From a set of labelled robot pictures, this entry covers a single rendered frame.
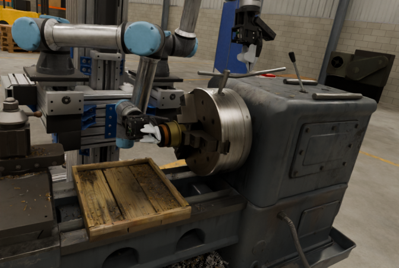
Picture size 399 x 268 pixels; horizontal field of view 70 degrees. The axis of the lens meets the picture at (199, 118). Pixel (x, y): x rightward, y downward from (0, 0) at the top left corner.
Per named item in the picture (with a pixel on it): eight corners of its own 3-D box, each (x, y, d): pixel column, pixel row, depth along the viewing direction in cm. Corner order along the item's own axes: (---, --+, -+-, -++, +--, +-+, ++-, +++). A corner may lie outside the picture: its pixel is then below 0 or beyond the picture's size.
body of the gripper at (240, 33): (230, 44, 101) (231, 9, 100) (249, 46, 105) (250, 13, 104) (244, 42, 95) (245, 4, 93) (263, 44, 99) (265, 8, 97)
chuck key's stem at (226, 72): (215, 101, 96) (225, 71, 91) (212, 98, 98) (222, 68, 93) (221, 102, 97) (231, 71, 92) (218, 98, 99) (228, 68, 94)
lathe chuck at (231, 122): (190, 139, 125) (208, 73, 110) (227, 191, 102) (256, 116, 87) (171, 141, 120) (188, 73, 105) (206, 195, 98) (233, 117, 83)
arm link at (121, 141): (138, 141, 125) (141, 117, 122) (131, 151, 115) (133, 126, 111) (121, 138, 126) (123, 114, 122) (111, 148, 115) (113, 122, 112)
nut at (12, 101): (19, 107, 80) (19, 95, 79) (19, 112, 77) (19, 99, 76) (3, 107, 78) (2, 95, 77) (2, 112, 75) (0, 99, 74)
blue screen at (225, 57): (201, 72, 984) (212, 0, 914) (224, 75, 995) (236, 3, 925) (223, 104, 595) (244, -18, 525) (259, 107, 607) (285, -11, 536)
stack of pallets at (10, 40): (37, 49, 955) (36, 27, 933) (51, 53, 912) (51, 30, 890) (-6, 48, 853) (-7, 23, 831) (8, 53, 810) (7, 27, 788)
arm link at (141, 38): (34, 48, 117) (165, 54, 113) (8, 50, 102) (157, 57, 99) (30, 17, 113) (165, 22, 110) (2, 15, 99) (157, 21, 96)
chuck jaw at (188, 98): (199, 124, 106) (195, 93, 108) (206, 121, 102) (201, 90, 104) (172, 125, 100) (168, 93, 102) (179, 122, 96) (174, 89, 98)
